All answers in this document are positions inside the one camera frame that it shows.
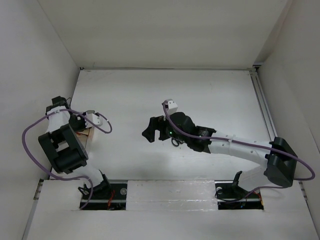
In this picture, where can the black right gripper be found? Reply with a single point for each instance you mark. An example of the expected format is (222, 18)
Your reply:
(155, 123)

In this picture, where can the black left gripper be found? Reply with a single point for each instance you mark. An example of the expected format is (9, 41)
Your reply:
(82, 127)

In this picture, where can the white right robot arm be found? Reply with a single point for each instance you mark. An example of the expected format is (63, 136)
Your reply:
(276, 163)

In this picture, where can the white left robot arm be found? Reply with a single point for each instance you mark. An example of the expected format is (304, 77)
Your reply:
(63, 148)

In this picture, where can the clear smoky organizer tray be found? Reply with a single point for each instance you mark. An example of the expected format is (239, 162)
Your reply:
(86, 138)

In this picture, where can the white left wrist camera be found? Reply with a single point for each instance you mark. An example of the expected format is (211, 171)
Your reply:
(93, 117)

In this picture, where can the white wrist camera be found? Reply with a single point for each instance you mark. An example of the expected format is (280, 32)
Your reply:
(170, 106)
(93, 117)

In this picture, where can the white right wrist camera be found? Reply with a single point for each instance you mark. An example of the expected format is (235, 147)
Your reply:
(170, 106)

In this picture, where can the black handled scissors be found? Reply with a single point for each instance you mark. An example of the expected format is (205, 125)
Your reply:
(176, 143)

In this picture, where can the aluminium rail right side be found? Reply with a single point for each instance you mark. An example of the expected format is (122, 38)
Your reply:
(264, 108)

